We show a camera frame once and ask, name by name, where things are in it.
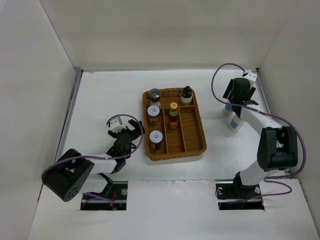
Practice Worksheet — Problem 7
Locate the orange-label spice jar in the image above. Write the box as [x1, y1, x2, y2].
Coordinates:
[147, 105, 160, 124]

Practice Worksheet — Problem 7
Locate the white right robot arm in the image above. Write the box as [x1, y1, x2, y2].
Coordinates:
[222, 77, 298, 198]

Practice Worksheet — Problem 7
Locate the clear-cap salt grinder bottle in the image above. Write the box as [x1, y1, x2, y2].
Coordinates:
[148, 88, 161, 108]

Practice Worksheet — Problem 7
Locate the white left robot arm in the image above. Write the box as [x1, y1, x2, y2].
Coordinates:
[41, 115, 145, 202]

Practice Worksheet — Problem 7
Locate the white-lid brown spice jar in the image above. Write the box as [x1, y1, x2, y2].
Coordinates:
[149, 130, 163, 150]

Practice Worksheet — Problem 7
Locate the black-cap glass salt bottle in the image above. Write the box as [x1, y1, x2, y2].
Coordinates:
[180, 86, 193, 106]

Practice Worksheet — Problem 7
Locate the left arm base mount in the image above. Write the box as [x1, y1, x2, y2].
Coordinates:
[80, 173, 129, 211]

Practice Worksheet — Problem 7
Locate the red ketchup bottle yellow cap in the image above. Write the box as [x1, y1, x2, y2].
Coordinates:
[168, 102, 179, 129]

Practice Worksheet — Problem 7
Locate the brown wicker divided basket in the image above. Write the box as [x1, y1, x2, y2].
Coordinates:
[142, 87, 207, 161]

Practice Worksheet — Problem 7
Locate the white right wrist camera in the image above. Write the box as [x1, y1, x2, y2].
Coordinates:
[242, 71, 258, 84]

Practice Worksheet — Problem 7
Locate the blue-label white granule bottle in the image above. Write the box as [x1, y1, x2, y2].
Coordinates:
[223, 104, 234, 116]

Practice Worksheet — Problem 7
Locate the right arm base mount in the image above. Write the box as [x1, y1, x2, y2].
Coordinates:
[215, 180, 265, 211]

